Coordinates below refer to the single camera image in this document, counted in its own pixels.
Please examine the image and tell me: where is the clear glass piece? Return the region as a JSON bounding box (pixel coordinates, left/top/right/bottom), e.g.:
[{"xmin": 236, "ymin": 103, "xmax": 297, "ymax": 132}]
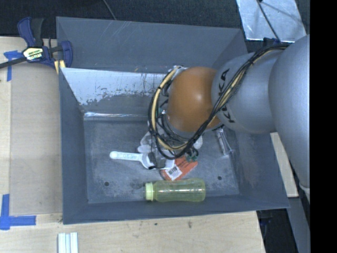
[{"xmin": 214, "ymin": 129, "xmax": 233, "ymax": 156}]

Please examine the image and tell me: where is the yellow clear plastic bottle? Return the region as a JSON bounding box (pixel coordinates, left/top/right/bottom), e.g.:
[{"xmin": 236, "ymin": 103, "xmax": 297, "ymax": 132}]
[{"xmin": 143, "ymin": 178, "xmax": 207, "ymax": 203}]

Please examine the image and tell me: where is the grey metal bin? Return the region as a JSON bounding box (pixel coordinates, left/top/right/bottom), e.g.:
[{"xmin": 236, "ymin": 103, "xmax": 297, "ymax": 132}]
[{"xmin": 55, "ymin": 16, "xmax": 291, "ymax": 225}]

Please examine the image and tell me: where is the orange packet with barcode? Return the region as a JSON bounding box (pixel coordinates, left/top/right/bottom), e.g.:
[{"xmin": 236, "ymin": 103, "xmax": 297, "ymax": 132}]
[{"xmin": 159, "ymin": 156, "xmax": 199, "ymax": 182}]

